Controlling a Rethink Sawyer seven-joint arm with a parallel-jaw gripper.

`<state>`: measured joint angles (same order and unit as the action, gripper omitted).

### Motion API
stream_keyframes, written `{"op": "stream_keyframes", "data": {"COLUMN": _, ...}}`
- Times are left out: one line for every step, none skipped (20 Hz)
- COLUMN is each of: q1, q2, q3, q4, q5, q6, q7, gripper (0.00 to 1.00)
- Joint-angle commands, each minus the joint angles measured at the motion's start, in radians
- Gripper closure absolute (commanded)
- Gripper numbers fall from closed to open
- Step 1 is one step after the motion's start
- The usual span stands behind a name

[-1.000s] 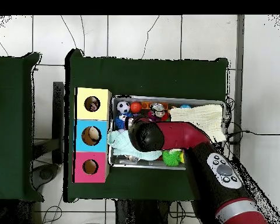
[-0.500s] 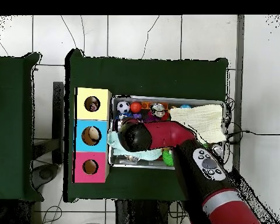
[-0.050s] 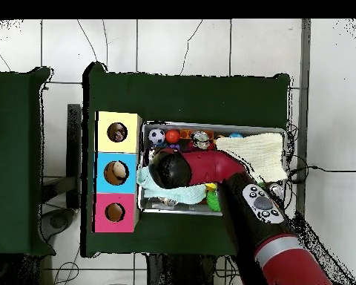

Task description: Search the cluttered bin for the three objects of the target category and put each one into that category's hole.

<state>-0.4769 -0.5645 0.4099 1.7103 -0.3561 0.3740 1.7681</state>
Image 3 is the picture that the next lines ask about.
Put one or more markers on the mint waffle cloth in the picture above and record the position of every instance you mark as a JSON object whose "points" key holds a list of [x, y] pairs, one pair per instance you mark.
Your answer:
{"points": [[178, 193]]}

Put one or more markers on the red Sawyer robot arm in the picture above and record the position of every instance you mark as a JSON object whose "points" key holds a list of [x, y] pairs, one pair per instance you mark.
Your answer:
{"points": [[210, 169]]}

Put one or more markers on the wooden box with three holes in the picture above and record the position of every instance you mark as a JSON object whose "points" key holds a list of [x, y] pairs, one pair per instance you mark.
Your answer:
{"points": [[118, 145]]}

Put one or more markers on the clear mesh bin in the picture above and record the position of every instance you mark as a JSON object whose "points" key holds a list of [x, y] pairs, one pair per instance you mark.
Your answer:
{"points": [[255, 128]]}

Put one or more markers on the orange ball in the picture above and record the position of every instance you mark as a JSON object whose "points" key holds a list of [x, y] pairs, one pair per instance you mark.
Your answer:
{"points": [[173, 136]]}

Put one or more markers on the orange plastic toy block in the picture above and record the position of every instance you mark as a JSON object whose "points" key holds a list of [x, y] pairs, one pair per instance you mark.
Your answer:
{"points": [[185, 133]]}

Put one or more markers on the crushed silver can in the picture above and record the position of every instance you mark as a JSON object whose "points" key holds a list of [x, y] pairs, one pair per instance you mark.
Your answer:
{"points": [[201, 138]]}

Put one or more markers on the small soccer ball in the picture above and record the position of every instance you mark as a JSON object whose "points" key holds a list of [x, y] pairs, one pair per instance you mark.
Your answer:
{"points": [[156, 136]]}

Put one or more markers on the green spiky ball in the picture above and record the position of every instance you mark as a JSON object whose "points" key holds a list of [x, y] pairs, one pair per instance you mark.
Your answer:
{"points": [[213, 202]]}

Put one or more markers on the dark green table cloth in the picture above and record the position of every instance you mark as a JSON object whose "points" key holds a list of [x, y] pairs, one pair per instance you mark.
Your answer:
{"points": [[181, 98]]}

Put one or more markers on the blue globe ball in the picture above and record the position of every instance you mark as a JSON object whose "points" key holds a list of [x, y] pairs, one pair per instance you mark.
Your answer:
{"points": [[236, 135]]}

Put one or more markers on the cream waffle cloth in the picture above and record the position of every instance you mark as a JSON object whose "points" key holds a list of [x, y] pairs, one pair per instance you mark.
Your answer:
{"points": [[255, 148]]}

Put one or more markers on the green covered side table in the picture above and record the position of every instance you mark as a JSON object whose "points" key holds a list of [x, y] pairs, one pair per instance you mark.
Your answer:
{"points": [[14, 163]]}

